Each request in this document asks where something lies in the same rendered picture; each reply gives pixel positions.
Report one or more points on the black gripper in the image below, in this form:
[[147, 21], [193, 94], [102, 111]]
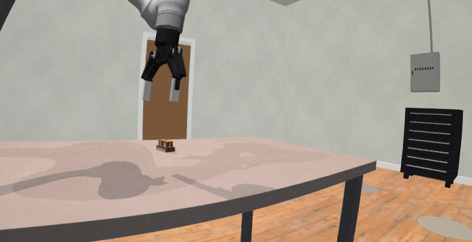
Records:
[[166, 41]]

